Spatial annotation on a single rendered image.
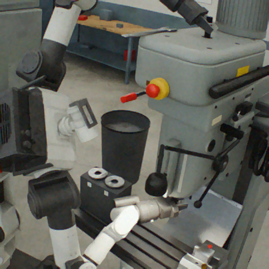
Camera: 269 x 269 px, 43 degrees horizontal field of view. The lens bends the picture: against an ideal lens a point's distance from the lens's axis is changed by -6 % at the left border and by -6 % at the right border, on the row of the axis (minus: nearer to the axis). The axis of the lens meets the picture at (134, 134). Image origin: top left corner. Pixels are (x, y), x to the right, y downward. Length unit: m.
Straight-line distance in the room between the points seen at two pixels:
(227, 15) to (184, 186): 0.62
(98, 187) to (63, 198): 0.59
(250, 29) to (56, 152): 0.77
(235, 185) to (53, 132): 0.94
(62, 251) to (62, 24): 0.74
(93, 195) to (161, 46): 0.93
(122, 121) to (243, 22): 2.57
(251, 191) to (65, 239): 0.92
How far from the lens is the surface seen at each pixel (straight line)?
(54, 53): 1.21
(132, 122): 3.67
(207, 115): 1.07
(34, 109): 1.10
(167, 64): 0.99
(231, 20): 1.30
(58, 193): 1.10
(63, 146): 1.15
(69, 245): 1.18
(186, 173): 1.24
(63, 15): 1.23
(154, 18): 6.62
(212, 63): 0.96
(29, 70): 1.18
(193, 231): 1.82
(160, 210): 1.37
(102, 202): 1.71
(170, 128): 1.21
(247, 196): 1.72
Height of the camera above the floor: 2.11
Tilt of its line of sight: 28 degrees down
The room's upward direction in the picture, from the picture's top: 6 degrees clockwise
